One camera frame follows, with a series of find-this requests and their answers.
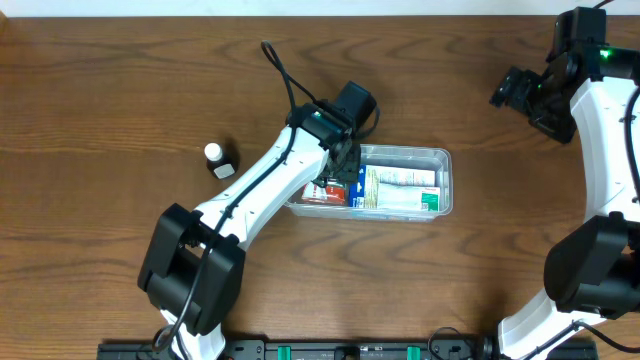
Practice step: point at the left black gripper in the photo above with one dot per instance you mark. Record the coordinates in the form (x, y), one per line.
(354, 174)

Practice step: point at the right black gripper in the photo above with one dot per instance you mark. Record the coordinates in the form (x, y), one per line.
(516, 89)

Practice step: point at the red cardboard box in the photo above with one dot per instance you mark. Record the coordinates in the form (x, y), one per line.
(332, 194)

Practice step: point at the blue illustrated box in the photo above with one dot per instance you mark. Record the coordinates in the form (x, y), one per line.
(363, 193)

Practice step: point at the white green box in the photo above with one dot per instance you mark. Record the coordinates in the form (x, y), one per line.
(409, 198)

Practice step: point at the dark bottle white cap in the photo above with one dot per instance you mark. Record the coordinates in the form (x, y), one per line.
(218, 162)

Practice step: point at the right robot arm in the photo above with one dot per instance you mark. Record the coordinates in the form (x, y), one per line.
(589, 90)

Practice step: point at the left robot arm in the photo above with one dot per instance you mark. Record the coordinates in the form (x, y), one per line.
(192, 271)

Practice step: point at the clear plastic container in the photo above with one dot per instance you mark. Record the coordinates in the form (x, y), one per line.
(435, 159)

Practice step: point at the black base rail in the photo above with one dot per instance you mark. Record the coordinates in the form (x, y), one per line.
(260, 350)

